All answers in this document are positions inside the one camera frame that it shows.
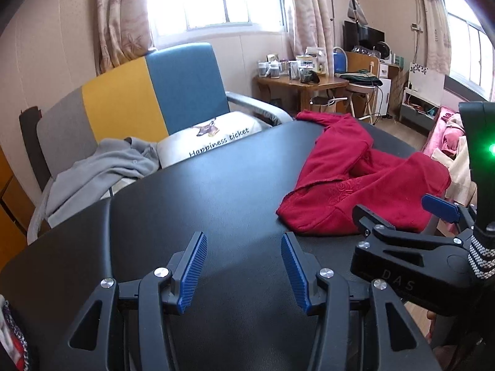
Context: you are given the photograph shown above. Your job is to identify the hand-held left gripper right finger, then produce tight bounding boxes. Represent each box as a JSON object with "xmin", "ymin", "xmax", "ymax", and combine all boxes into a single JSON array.
[{"xmin": 281, "ymin": 232, "xmax": 443, "ymax": 371}]

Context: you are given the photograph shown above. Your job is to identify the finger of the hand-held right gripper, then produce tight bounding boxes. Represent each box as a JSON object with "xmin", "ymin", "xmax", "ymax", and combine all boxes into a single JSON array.
[
  {"xmin": 350, "ymin": 204, "xmax": 468, "ymax": 310},
  {"xmin": 421, "ymin": 194, "xmax": 477, "ymax": 228}
]

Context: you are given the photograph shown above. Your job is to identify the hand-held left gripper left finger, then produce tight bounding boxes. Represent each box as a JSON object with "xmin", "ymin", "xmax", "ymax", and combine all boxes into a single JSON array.
[{"xmin": 44, "ymin": 232, "xmax": 208, "ymax": 371}]

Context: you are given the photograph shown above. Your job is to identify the red sweater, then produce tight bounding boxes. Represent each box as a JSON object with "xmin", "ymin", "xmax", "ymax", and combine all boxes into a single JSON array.
[{"xmin": 276, "ymin": 110, "xmax": 452, "ymax": 237}]

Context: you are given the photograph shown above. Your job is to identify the dark green clothes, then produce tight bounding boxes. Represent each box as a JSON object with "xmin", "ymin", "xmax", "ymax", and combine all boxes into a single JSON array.
[{"xmin": 334, "ymin": 70, "xmax": 383, "ymax": 86}]

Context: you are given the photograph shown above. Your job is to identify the pink bedding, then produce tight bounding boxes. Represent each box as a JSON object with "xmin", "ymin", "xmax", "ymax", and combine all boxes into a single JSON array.
[{"xmin": 423, "ymin": 106, "xmax": 470, "ymax": 205}]

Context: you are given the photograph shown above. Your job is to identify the white flower-print shelf unit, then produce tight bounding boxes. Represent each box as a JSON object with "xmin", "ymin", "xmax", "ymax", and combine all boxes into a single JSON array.
[{"xmin": 398, "ymin": 62, "xmax": 445, "ymax": 124}]

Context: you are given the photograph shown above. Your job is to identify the patterned beige curtain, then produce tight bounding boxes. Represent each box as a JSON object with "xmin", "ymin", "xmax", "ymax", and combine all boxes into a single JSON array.
[
  {"xmin": 96, "ymin": 0, "xmax": 157, "ymax": 75},
  {"xmin": 288, "ymin": 0, "xmax": 339, "ymax": 76},
  {"xmin": 415, "ymin": 0, "xmax": 452, "ymax": 74}
]

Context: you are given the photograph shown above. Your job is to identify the white folding chair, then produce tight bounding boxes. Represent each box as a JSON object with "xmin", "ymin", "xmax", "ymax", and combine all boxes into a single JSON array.
[{"xmin": 344, "ymin": 83, "xmax": 381, "ymax": 120}]

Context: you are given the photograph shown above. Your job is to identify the wooden computer desk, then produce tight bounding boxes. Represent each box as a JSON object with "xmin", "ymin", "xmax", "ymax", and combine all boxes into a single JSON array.
[{"xmin": 344, "ymin": 51, "xmax": 403, "ymax": 117}]

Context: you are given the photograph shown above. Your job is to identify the grey garment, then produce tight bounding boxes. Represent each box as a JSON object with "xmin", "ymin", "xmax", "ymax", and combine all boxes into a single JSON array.
[{"xmin": 26, "ymin": 136, "xmax": 161, "ymax": 246}]

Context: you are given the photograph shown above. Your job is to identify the white printed cushion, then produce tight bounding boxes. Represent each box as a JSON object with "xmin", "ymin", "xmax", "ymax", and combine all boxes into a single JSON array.
[{"xmin": 157, "ymin": 111, "xmax": 273, "ymax": 169}]

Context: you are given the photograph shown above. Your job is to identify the black monitor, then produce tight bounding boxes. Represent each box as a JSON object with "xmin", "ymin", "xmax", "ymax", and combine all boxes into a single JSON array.
[{"xmin": 343, "ymin": 20, "xmax": 385, "ymax": 53}]

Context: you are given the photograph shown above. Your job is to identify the group of glass jars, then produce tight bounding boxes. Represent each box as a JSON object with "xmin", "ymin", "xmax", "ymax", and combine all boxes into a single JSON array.
[{"xmin": 257, "ymin": 52, "xmax": 329, "ymax": 83}]

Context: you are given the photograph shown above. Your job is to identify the hanging grey bag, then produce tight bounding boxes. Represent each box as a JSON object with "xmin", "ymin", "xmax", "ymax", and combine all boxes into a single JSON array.
[{"xmin": 347, "ymin": 0, "xmax": 368, "ymax": 24}]

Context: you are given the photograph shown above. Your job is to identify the grey yellow blue sofa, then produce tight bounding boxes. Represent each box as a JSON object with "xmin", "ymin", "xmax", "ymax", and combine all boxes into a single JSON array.
[{"xmin": 19, "ymin": 42, "xmax": 295, "ymax": 248}]

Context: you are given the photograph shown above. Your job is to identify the patterned knit garment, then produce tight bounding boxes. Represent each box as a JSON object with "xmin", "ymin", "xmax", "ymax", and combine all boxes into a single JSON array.
[{"xmin": 0, "ymin": 294, "xmax": 32, "ymax": 371}]

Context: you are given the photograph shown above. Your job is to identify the metal stand pole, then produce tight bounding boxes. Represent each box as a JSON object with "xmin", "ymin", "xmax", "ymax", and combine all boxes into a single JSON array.
[{"xmin": 327, "ymin": 0, "xmax": 337, "ymax": 74}]

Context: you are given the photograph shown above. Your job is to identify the orange wooden cabinet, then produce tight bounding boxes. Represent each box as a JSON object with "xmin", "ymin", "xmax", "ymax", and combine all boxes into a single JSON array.
[{"xmin": 0, "ymin": 147, "xmax": 29, "ymax": 267}]

